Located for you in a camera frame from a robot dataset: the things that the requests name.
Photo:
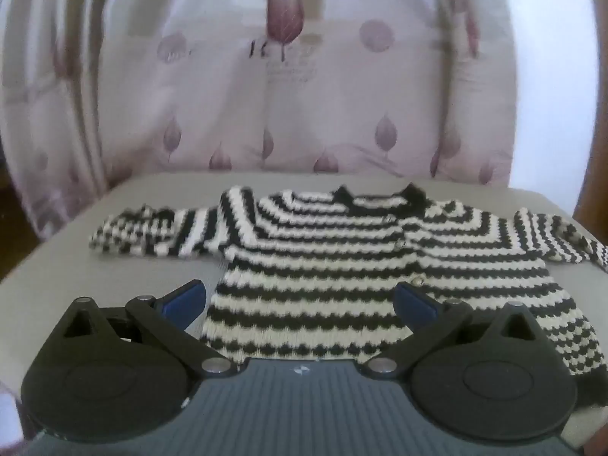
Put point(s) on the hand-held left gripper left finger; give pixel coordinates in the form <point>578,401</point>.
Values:
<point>186,303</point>

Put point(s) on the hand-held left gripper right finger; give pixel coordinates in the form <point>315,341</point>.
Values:
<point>412,306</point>

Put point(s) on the black and white striped sweater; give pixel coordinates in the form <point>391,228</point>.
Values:
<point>323,266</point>

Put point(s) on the pink leaf printed curtain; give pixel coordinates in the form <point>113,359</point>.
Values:
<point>237,104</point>

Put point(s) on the brown wooden furniture frame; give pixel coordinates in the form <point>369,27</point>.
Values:
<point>587,213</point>

